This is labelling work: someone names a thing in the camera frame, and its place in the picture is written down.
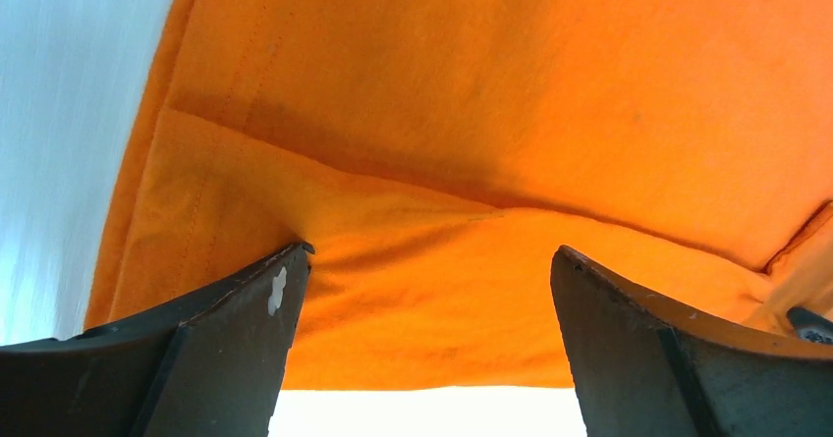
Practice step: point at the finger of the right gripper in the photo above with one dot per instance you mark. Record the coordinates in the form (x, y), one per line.
(810, 326)

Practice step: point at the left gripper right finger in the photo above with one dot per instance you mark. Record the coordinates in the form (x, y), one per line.
(644, 364)

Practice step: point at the orange t shirt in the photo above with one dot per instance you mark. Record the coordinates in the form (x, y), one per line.
(436, 153)

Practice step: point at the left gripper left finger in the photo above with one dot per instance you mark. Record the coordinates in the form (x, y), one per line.
(208, 363)

